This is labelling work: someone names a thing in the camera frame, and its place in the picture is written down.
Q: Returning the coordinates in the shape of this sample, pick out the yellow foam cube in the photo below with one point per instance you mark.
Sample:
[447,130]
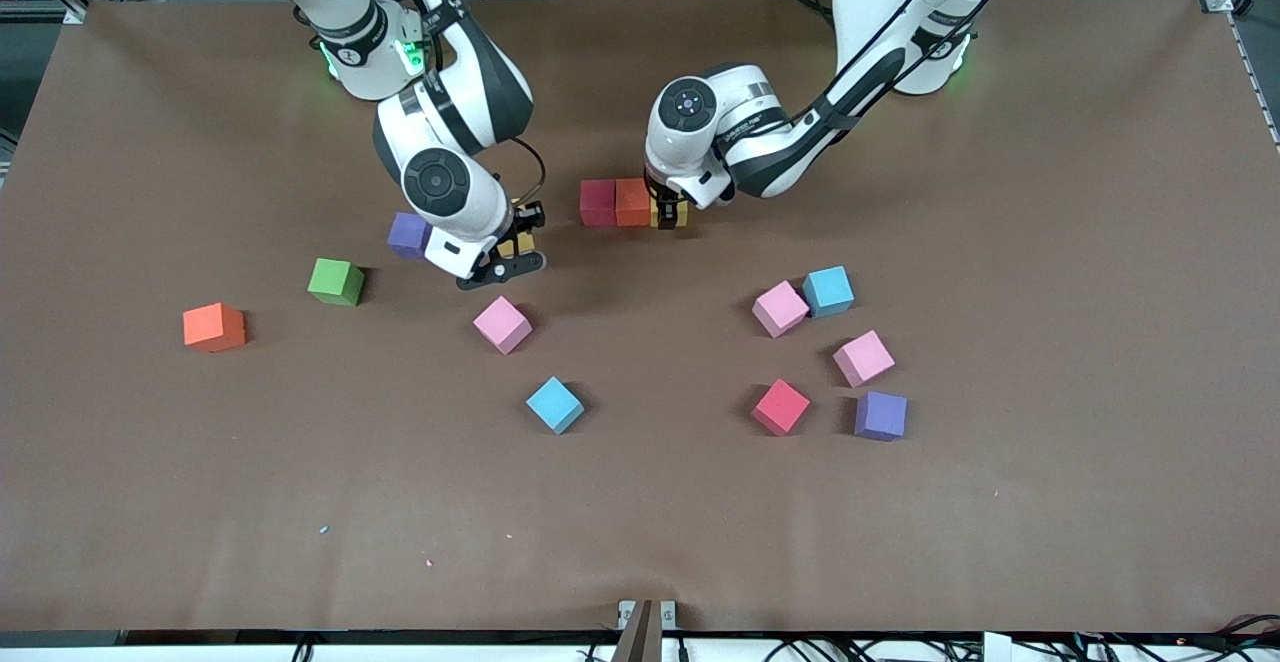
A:
[524,242]
[685,214]

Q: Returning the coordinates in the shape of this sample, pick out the orange foam cube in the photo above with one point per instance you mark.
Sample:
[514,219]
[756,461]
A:
[632,202]
[213,327]

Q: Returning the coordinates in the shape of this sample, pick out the pink foam cube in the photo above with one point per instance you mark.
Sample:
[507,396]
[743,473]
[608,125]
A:
[502,324]
[780,308]
[864,358]

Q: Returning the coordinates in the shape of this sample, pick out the red foam cube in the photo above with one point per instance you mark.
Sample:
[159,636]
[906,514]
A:
[597,202]
[780,407]

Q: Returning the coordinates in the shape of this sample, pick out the blue foam cube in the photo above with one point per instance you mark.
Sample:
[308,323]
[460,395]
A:
[829,291]
[555,405]

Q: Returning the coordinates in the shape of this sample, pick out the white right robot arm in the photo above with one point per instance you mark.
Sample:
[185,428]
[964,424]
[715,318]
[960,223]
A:
[450,92]

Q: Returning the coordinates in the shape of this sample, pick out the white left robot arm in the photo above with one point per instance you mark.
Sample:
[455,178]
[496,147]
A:
[760,132]

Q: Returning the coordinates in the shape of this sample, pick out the purple foam cube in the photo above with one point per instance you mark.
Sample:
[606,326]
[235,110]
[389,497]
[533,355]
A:
[405,235]
[881,415]

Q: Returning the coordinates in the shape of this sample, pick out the green foam cube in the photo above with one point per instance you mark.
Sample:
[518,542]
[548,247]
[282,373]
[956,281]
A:
[335,281]

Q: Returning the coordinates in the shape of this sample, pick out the brown paper table cover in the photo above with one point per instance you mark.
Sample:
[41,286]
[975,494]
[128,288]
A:
[640,502]

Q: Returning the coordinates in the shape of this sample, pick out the small white box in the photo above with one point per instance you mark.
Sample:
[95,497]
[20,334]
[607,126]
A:
[997,648]

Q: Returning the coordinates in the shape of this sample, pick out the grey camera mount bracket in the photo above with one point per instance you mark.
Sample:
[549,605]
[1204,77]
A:
[645,637]

